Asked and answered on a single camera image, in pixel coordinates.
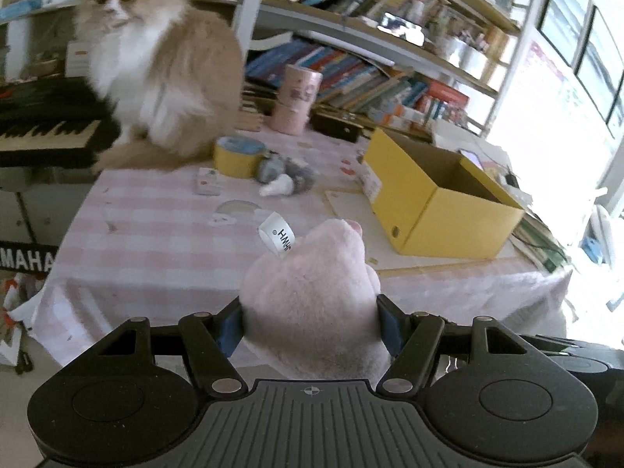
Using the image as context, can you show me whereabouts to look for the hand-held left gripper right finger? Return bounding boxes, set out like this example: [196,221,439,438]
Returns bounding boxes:
[375,294,551,399]

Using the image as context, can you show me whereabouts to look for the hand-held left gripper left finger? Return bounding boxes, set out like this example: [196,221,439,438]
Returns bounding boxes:
[73,296,249,399]

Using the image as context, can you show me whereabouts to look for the pink plush toy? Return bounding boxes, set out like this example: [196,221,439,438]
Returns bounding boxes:
[238,212,393,381]

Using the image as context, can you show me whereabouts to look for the yellow cardboard box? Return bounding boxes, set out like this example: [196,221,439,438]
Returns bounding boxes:
[363,128,526,259]

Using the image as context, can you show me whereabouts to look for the small white patterned box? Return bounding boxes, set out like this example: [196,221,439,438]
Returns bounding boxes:
[196,167,221,196]

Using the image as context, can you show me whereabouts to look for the grey plush toy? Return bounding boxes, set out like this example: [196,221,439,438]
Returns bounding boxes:
[257,153,317,199]

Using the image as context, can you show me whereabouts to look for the yellow tape roll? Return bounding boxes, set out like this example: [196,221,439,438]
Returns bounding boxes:
[213,136,268,179]

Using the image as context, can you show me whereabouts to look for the desktop with pink checked cloth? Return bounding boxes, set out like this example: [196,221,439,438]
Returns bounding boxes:
[32,122,573,381]

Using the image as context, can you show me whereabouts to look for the stack of green books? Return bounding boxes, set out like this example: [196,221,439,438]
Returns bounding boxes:
[512,214,569,274]

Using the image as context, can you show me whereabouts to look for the white paper pad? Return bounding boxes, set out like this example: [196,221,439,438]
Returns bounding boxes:
[431,119,512,167]

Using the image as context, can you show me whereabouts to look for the wooden block rack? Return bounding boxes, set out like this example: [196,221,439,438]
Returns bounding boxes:
[237,100,262,132]

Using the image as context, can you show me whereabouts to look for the small orange and white boxes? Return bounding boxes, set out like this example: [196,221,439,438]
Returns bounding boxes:
[385,102,440,130]

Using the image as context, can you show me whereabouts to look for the black keyboard stand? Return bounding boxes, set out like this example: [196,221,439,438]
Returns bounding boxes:
[0,166,59,274]

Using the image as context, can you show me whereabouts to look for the red box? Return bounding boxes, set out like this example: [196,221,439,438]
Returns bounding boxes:
[424,83,469,122]

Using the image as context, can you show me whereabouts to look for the pink cylinder container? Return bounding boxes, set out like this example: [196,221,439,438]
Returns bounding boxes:
[270,64,323,135]

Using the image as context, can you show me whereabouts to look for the cream and white fluffy cat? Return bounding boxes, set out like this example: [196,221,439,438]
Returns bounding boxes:
[75,0,245,172]

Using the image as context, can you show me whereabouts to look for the black electronic keyboard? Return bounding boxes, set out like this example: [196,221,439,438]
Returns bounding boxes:
[0,78,122,169]

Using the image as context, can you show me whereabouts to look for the white storage containers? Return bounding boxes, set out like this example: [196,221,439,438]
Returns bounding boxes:
[439,36,488,71]

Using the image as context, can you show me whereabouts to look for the blue tissue box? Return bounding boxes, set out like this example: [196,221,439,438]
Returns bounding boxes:
[380,12,422,42]

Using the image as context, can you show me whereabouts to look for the white shelving unit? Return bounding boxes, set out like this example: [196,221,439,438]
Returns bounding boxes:
[234,0,547,137]

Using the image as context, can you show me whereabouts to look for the window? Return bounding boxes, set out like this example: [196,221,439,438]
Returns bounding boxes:
[539,0,624,140]

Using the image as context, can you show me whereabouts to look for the white side cabinet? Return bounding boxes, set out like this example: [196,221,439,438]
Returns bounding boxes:
[0,0,93,79]

